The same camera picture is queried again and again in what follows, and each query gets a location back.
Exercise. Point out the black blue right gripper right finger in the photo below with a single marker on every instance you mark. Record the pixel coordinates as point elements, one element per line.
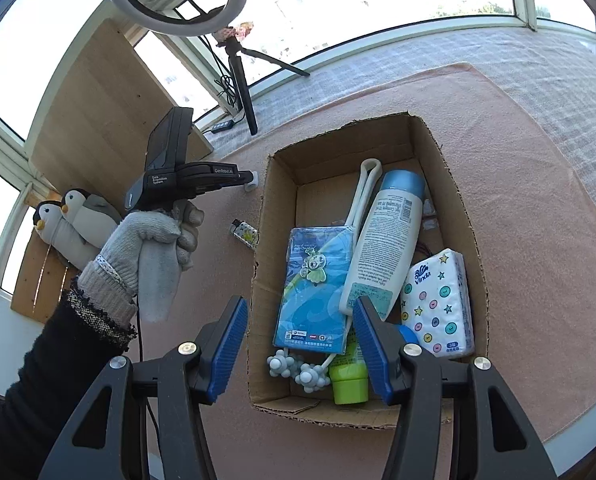
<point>492,436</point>

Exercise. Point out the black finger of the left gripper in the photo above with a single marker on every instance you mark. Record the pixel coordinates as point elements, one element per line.
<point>244,176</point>

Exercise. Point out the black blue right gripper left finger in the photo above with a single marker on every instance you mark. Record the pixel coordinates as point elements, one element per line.
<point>105,437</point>

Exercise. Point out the small white eraser block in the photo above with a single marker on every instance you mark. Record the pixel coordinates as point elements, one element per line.
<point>253,183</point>

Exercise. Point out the patterned lighter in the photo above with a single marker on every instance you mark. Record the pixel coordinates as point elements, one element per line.
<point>245,233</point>

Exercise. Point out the green tube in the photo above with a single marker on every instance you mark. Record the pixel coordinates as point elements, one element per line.
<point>349,375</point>

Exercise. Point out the white patterned tissue pack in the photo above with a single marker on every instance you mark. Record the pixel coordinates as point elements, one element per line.
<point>435,305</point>

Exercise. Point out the white head massager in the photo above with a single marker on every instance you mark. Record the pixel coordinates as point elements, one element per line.
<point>309,370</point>

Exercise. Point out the blue wet wipes pack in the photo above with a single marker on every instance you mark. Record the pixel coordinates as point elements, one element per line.
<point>317,264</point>

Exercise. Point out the white blue lotion bottle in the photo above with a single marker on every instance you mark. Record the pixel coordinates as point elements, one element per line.
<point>384,252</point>

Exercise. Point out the blue round tape measure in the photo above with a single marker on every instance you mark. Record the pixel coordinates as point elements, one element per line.
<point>408,335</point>

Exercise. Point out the black sleeved left forearm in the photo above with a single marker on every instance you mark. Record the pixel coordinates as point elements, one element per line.
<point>73,347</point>

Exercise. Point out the grey gloved left hand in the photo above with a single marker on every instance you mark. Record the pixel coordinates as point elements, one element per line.
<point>138,269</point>

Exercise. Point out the black power strip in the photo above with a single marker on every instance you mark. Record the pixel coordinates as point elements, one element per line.
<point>223,126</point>

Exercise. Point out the right penguin plush toy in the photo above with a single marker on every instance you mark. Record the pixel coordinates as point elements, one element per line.
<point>93,217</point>

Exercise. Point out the penguin plush toy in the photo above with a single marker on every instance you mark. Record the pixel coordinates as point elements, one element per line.
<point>57,232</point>
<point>93,217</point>

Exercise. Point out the large wooden board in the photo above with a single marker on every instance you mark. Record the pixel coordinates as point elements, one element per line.
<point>95,116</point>

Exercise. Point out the left penguin plush toy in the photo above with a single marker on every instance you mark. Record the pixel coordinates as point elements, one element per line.
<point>57,232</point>

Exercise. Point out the cardboard box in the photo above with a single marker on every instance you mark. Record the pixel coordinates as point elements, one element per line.
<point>366,210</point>

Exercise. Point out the black tripod stand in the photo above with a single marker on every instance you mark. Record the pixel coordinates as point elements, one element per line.
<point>243,68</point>

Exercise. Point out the small wooden side board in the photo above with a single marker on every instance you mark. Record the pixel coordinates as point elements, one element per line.
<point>41,280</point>

